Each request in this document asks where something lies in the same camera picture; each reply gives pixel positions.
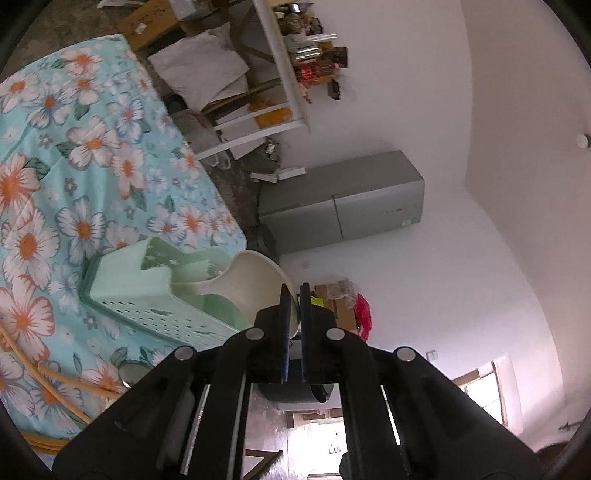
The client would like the olive green bag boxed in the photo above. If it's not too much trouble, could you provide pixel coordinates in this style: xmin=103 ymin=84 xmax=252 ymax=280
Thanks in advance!
xmin=248 ymin=147 xmax=280 ymax=175

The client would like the open cardboard box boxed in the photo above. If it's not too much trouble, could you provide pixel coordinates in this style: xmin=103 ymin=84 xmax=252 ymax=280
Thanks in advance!
xmin=314 ymin=282 xmax=359 ymax=336

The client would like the white plastic spoon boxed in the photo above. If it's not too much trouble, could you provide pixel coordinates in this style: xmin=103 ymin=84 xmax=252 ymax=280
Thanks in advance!
xmin=172 ymin=250 xmax=298 ymax=340

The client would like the steel spoon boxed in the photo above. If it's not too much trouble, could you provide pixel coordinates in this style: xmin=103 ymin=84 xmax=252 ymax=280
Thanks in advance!
xmin=119 ymin=360 xmax=149 ymax=389

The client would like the white table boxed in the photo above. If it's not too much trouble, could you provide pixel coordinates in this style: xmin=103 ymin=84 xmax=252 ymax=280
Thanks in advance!
xmin=198 ymin=0 xmax=312 ymax=161

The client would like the window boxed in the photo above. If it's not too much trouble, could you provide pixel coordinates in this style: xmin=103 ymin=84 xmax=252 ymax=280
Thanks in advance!
xmin=455 ymin=353 xmax=523 ymax=435

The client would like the white power strip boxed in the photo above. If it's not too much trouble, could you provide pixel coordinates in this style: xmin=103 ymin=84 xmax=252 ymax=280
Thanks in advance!
xmin=250 ymin=167 xmax=307 ymax=184

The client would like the white pillow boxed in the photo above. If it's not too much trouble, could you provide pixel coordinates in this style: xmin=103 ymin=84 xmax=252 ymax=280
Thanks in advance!
xmin=148 ymin=22 xmax=251 ymax=108

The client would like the brown cardboard box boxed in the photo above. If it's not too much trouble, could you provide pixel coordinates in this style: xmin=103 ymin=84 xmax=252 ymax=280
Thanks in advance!
xmin=117 ymin=0 xmax=182 ymax=52

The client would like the yellow bag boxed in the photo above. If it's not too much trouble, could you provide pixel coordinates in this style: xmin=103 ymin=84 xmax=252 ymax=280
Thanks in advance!
xmin=249 ymin=90 xmax=294 ymax=130

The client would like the black round bin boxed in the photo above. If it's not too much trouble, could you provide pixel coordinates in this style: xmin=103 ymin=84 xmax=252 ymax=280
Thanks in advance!
xmin=259 ymin=382 xmax=334 ymax=404

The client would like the green perforated utensil basket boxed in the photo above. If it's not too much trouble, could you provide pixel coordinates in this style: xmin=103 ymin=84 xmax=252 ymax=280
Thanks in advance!
xmin=79 ymin=237 xmax=259 ymax=352

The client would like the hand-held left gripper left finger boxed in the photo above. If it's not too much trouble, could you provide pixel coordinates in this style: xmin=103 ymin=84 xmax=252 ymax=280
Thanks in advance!
xmin=52 ymin=284 xmax=293 ymax=480

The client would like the grey refrigerator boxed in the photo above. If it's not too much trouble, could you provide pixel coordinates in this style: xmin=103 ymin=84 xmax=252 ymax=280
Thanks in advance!
xmin=257 ymin=150 xmax=426 ymax=254

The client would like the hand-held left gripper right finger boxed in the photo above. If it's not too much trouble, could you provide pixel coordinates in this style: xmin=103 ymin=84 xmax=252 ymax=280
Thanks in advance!
xmin=299 ymin=283 xmax=541 ymax=480

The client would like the floral turquoise blanket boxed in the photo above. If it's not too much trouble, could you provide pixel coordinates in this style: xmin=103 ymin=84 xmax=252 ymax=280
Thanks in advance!
xmin=0 ymin=34 xmax=247 ymax=467

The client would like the row of tabletop clutter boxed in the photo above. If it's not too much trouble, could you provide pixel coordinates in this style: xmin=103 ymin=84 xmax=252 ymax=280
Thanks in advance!
xmin=272 ymin=0 xmax=349 ymax=100

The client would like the red plastic bag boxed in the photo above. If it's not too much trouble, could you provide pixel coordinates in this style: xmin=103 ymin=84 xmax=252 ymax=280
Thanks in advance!
xmin=355 ymin=293 xmax=373 ymax=343

